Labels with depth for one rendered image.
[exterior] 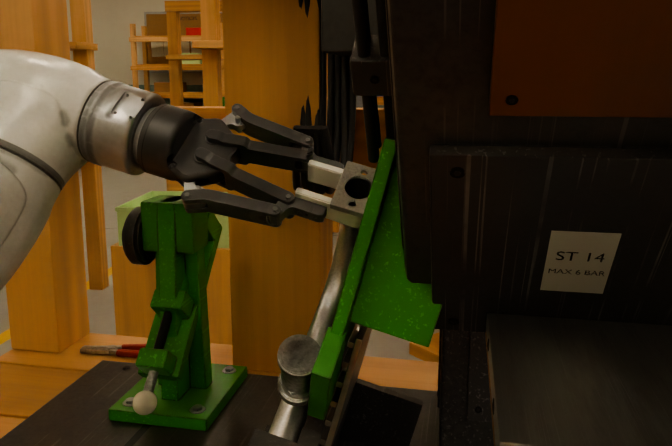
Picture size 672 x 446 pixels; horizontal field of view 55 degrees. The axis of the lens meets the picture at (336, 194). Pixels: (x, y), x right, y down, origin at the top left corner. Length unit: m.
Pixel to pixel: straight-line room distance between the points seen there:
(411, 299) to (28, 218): 0.37
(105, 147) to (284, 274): 0.38
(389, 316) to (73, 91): 0.38
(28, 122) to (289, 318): 0.47
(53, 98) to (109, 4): 11.12
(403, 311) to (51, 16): 0.77
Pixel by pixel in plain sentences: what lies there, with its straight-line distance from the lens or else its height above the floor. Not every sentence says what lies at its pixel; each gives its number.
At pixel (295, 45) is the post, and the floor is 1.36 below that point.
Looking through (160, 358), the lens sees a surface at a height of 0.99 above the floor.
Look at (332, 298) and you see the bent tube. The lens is 0.70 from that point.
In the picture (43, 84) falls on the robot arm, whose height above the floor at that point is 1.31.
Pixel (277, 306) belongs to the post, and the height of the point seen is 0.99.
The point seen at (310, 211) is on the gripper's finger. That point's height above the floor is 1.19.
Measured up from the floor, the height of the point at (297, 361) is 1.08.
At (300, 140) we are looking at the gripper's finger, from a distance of 0.66.
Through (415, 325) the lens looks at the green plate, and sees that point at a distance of 0.55.
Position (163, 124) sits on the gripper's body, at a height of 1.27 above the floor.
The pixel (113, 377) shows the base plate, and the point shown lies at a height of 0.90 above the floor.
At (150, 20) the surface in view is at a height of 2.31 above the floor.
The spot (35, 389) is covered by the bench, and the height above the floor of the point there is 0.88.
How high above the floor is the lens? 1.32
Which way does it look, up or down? 10 degrees down
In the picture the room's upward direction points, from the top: straight up
